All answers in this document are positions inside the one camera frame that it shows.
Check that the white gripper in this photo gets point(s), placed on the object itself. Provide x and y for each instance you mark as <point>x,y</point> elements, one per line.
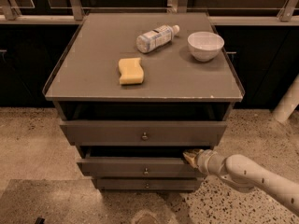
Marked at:
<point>205,160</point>

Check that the grey drawer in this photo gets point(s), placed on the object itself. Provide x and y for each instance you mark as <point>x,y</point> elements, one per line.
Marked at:
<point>148,184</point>
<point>147,162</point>
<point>143,133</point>

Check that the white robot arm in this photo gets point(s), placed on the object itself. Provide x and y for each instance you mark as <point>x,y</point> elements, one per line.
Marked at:
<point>243,174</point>

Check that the grey drawer cabinet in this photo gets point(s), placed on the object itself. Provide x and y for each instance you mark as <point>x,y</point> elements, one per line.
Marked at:
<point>85,83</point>

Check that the grey bottom drawer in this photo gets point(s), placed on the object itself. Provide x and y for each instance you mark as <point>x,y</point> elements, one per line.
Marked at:
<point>148,184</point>

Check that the grey top drawer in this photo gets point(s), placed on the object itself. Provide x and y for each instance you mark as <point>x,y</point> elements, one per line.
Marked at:
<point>143,133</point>

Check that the yellow sponge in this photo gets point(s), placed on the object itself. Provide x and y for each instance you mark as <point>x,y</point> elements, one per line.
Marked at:
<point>131,71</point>

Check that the white pillar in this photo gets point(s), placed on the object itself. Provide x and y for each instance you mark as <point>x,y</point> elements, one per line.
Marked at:
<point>288,102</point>

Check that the white bowl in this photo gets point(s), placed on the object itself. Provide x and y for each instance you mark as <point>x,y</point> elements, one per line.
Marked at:
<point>205,46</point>

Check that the clear plastic water bottle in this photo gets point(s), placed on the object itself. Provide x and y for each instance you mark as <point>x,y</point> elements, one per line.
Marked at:
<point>156,38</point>

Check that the metal railing frame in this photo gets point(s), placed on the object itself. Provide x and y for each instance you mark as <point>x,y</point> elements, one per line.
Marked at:
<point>220,12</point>

